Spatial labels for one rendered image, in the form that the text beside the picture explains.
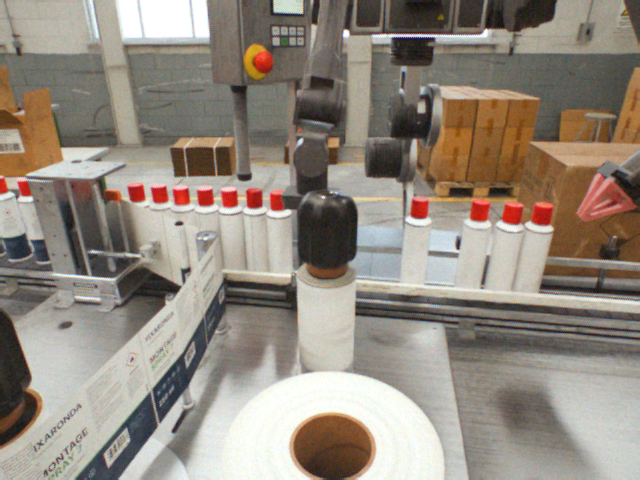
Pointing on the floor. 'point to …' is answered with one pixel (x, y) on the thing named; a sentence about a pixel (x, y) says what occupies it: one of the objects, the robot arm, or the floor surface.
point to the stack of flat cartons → (204, 156)
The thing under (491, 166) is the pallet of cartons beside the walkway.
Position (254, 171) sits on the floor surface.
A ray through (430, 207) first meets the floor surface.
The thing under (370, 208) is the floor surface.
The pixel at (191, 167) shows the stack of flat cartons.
